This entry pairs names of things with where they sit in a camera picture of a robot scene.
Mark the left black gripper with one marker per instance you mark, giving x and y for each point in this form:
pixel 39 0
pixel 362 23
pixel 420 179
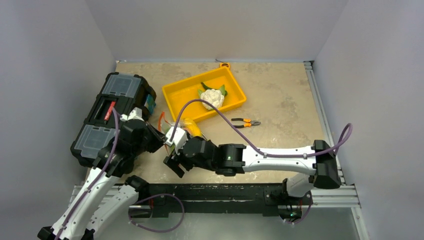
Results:
pixel 157 136

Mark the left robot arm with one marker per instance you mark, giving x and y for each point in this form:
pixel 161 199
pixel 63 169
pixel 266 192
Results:
pixel 85 218

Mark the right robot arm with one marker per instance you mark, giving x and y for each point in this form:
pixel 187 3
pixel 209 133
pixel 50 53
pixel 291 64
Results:
pixel 315 165

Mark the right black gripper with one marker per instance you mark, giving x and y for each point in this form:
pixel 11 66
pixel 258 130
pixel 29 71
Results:
pixel 178 159

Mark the yellow plastic bin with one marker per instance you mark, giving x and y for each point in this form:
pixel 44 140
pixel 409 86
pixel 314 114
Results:
pixel 178 93

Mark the orange black pliers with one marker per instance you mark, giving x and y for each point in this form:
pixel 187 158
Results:
pixel 246 122

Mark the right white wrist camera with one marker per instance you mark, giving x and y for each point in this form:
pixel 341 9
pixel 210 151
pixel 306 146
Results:
pixel 176 137

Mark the white toy cauliflower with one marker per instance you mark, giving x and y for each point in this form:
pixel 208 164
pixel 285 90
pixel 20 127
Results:
pixel 213 96

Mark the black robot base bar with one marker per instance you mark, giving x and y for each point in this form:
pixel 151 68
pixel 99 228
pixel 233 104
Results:
pixel 158 200

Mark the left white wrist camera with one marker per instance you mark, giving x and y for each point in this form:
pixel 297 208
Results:
pixel 135 114

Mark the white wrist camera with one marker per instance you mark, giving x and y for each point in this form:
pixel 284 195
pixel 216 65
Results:
pixel 176 137
pixel 135 114

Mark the black plastic toolbox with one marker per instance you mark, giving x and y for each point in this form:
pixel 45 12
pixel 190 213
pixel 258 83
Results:
pixel 122 92

